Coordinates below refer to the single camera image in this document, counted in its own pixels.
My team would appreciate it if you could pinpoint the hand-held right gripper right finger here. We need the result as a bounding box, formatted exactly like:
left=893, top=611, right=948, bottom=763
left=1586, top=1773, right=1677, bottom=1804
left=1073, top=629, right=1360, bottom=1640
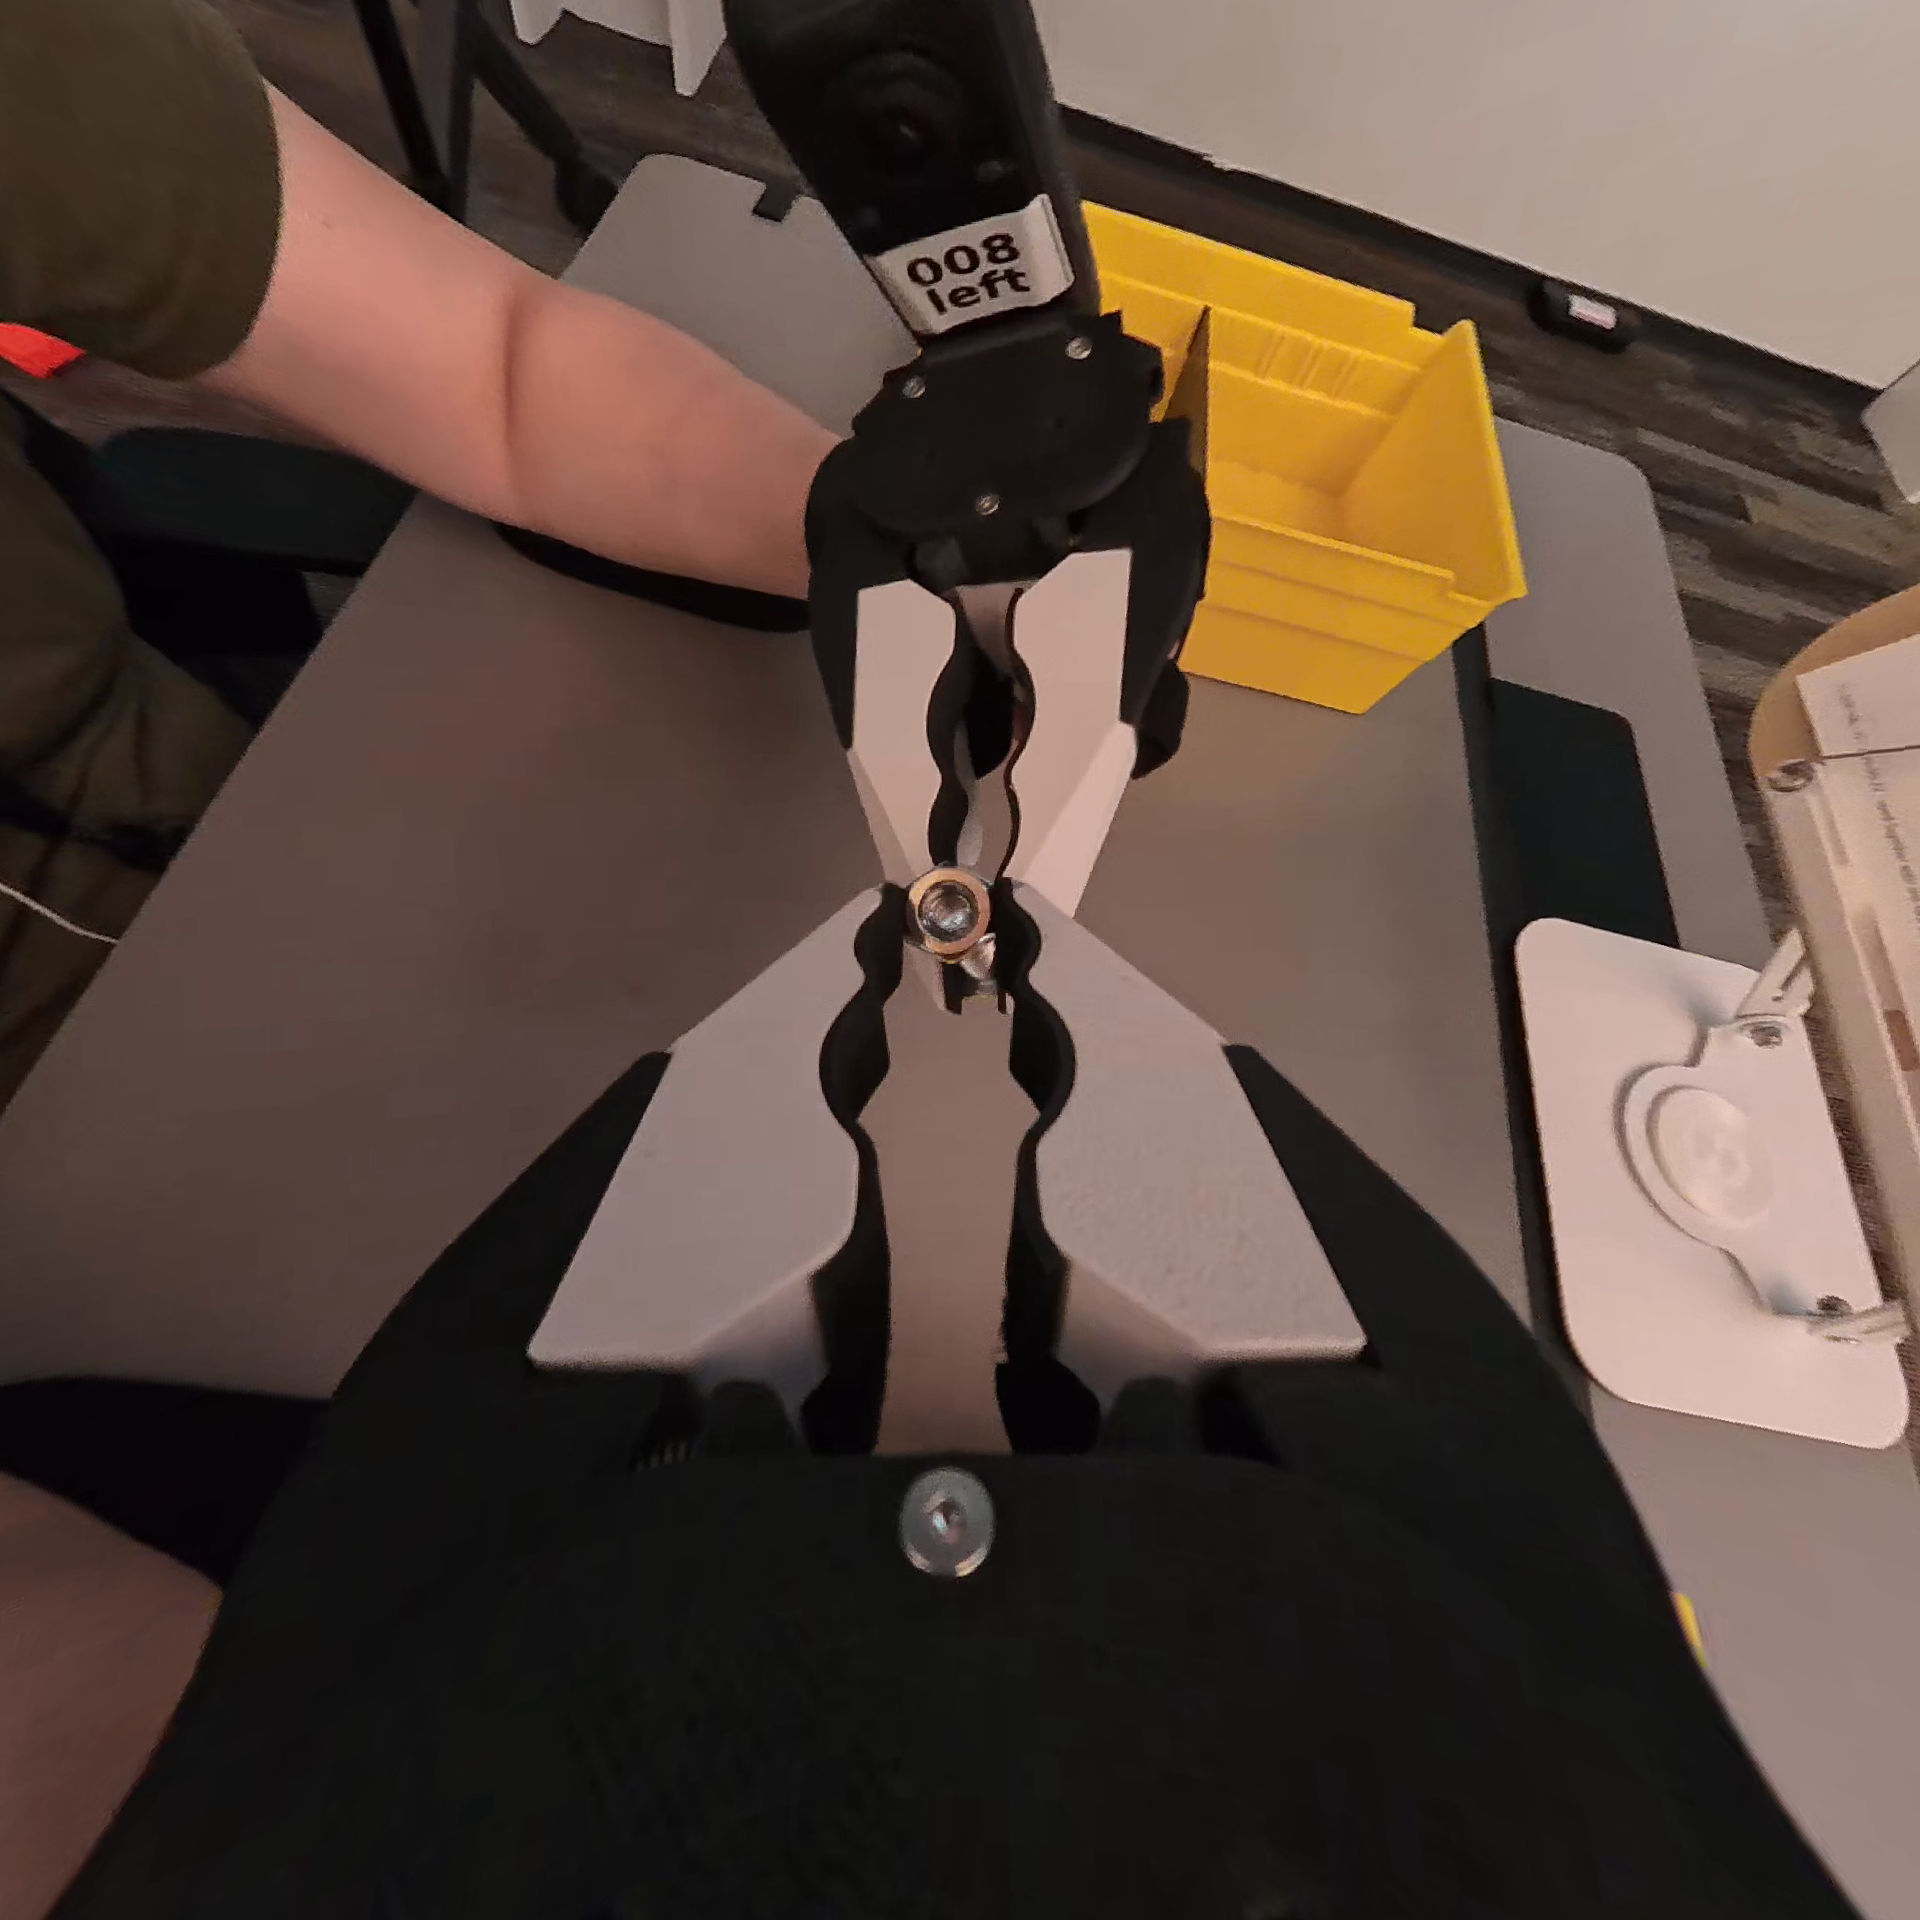
left=1002, top=895, right=1370, bottom=1431

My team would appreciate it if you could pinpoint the person's left forearm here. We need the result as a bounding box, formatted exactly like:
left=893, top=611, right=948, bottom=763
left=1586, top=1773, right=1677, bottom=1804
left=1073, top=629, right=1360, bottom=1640
left=194, top=83, right=846, bottom=606

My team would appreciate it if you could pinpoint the person's olive shirt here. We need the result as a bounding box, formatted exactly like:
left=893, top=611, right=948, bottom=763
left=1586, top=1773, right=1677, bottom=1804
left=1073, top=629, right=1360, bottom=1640
left=0, top=0, right=324, bottom=1112

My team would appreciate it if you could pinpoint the person's right forearm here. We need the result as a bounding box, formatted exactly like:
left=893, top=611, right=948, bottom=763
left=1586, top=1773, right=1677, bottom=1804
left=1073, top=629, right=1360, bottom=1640
left=0, top=1469, right=227, bottom=1920

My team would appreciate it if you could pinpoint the thin white cable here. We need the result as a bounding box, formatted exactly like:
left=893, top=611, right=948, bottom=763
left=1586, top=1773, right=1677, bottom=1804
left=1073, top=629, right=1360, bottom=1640
left=0, top=882, right=121, bottom=947

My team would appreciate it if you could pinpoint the steel hex bolt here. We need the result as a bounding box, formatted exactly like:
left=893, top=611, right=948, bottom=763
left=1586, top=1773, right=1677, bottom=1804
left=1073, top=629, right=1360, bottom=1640
left=932, top=878, right=1011, bottom=1022

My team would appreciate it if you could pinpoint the steel hex nut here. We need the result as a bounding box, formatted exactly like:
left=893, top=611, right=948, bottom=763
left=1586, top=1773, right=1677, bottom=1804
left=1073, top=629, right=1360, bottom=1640
left=904, top=867, right=998, bottom=962

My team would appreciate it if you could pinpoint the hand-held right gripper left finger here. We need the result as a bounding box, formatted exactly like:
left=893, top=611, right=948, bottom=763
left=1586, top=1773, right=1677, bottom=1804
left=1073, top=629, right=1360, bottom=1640
left=528, top=882, right=912, bottom=1445

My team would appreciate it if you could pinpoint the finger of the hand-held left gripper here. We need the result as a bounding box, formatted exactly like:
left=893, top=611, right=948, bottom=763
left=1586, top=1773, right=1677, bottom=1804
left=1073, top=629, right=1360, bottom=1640
left=987, top=543, right=1137, bottom=922
left=843, top=584, right=980, bottom=888

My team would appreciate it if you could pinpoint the wooden sign board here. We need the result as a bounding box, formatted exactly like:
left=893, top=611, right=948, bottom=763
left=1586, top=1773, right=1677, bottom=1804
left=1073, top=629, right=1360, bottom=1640
left=1746, top=584, right=1920, bottom=842

